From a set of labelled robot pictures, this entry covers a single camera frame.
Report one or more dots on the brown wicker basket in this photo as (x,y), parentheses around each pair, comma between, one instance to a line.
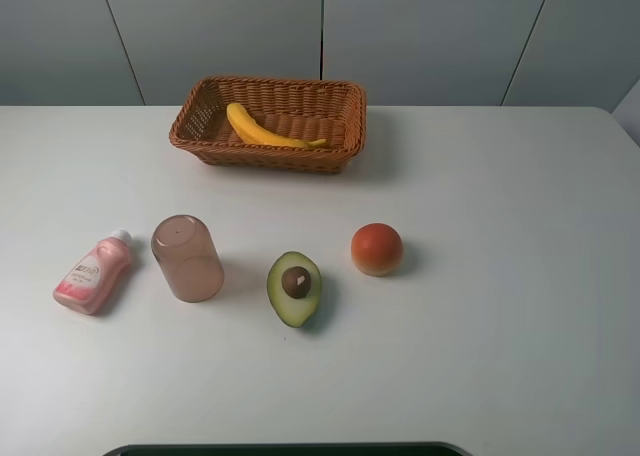
(302,109)

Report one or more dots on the translucent pink plastic cup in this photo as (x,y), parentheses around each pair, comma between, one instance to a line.
(185,252)

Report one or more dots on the black tray edge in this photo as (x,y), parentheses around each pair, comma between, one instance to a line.
(296,449)

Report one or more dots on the red orange tomato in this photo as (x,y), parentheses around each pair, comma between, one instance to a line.
(376,249)

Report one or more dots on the pink detergent bottle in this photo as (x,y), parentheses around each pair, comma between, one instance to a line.
(91,281)

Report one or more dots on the halved avocado with pit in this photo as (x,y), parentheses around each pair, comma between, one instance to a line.
(294,288)

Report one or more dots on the yellow banana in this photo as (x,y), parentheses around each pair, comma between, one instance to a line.
(250,132)

